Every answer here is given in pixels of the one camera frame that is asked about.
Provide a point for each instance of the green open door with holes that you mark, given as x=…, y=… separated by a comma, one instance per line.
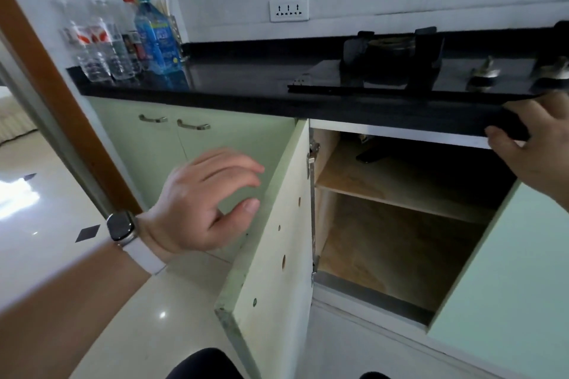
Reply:
x=275, y=276

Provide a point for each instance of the black burner pan support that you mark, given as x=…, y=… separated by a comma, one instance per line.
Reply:
x=391, y=56

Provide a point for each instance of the metal door hinge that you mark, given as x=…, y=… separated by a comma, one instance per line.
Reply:
x=314, y=270
x=313, y=156

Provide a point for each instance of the clear red label water bottle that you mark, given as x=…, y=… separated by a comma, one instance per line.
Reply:
x=111, y=43
x=86, y=50

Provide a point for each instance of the dark object on shelf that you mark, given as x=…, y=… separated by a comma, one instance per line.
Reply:
x=370, y=154

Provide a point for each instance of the wooden chopsticks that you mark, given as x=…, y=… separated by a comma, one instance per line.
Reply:
x=162, y=2

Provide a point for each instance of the metal stove knob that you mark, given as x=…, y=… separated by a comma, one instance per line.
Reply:
x=551, y=72
x=483, y=74

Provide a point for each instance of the black glass gas stove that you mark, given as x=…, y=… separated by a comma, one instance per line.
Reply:
x=324, y=76

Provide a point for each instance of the blue plastic bottle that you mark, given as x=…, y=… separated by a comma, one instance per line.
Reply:
x=158, y=41

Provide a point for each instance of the person's dark trouser leg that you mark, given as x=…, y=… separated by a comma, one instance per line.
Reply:
x=204, y=365

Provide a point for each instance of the green closed cabinet door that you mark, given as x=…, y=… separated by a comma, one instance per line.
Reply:
x=129, y=152
x=240, y=134

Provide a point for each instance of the person's right thumb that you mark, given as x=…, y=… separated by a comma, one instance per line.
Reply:
x=504, y=141

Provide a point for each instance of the brown wooden door frame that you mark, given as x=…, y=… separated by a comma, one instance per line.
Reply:
x=66, y=116

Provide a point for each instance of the wooden cabinet shelf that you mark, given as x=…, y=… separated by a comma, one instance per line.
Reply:
x=400, y=179

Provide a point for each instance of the person's left forearm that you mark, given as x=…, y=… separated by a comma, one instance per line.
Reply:
x=66, y=316

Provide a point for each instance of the white wall socket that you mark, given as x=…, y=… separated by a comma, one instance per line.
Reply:
x=289, y=9

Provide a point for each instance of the green open cabinet door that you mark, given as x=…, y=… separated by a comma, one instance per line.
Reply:
x=511, y=285

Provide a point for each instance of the white band smart watch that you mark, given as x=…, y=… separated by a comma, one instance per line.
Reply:
x=122, y=227

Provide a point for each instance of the person's dark shoe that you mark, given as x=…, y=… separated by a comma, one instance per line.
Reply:
x=374, y=376

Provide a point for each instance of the person's left hand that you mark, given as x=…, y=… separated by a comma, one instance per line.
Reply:
x=186, y=205

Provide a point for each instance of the person's right hand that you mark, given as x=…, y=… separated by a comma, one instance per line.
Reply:
x=544, y=147

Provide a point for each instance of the metal utensil holder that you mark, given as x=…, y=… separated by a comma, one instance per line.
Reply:
x=175, y=32

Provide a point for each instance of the red cap sauce bottle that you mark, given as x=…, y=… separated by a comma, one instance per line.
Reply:
x=130, y=19

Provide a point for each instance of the person's left thumb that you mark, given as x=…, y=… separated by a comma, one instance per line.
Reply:
x=235, y=214

